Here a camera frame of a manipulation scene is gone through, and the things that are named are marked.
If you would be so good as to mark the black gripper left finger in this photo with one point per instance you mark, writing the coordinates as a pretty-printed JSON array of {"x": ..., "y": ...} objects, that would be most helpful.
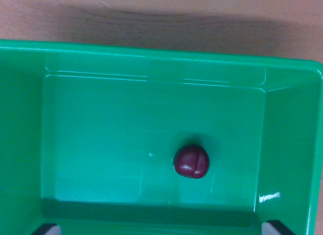
[{"x": 48, "y": 230}]

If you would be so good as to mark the green plastic bin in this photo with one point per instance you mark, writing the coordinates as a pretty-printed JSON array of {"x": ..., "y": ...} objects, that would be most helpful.
[{"x": 101, "y": 134}]

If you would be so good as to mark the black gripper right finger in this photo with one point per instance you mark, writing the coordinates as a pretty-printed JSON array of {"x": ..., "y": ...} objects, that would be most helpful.
[{"x": 275, "y": 228}]

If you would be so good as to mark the dark red plum fruit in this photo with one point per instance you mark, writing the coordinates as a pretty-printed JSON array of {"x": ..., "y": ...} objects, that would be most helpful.
[{"x": 191, "y": 161}]

